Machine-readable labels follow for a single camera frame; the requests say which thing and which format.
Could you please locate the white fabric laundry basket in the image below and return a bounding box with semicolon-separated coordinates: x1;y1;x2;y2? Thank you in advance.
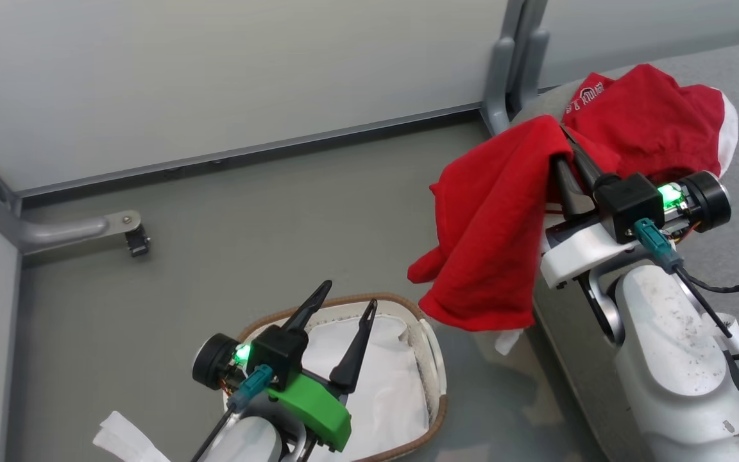
222;293;448;462

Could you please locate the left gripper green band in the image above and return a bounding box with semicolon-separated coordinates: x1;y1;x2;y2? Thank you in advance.
192;280;378;453

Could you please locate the white fabric strip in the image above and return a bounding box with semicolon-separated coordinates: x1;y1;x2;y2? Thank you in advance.
92;411;171;462

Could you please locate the white cloth basket liner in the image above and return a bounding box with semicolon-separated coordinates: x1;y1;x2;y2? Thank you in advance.
293;314;431;461

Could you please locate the grey partition foot with caster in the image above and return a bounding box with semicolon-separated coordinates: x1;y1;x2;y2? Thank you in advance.
0;138;152;259

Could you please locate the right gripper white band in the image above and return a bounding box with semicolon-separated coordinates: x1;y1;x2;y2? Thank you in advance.
539;126;731;289

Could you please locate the red cloth garment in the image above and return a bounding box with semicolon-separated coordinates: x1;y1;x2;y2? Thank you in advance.
407;63;739;357

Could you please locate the black right arm cable teal plug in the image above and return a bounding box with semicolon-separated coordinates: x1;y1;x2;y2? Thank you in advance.
633;218;739;434

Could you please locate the grey curved partition foot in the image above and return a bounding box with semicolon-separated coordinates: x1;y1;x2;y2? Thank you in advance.
480;0;550;137

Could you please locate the black left arm cable teal plug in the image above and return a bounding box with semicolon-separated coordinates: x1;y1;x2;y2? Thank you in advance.
190;364;275;462

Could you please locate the black arm cable teal plug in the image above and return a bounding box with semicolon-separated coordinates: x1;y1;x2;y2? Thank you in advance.
633;218;739;434
190;364;275;462

